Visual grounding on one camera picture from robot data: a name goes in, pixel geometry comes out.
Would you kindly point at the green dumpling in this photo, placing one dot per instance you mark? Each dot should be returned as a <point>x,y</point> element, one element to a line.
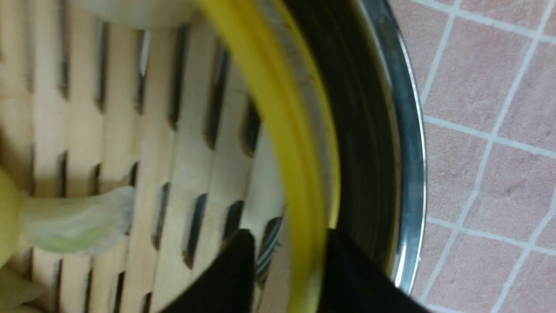
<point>88,225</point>

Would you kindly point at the stainless steel pot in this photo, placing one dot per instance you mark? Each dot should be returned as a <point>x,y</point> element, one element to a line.
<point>363,62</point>

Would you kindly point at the white round bun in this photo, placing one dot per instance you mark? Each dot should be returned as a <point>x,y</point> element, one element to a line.
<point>144,14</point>

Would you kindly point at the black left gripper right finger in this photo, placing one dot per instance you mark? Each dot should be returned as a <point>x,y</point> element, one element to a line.
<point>354,284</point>

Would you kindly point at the green round bun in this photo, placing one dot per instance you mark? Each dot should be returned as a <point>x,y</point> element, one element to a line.
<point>10,229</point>

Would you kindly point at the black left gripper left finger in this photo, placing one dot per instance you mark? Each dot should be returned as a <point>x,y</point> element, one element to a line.
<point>227,285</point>

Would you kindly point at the pink checkered tablecloth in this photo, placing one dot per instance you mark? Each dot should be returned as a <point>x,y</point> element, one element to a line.
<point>485,71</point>

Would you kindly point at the yellow rimmed bamboo steamer basket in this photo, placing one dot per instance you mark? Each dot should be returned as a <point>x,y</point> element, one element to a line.
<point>221,124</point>

